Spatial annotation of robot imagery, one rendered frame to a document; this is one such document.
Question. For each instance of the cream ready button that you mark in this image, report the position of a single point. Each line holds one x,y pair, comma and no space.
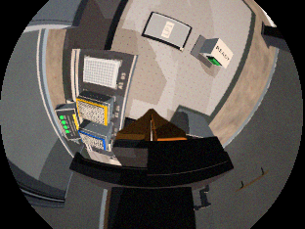
215,50

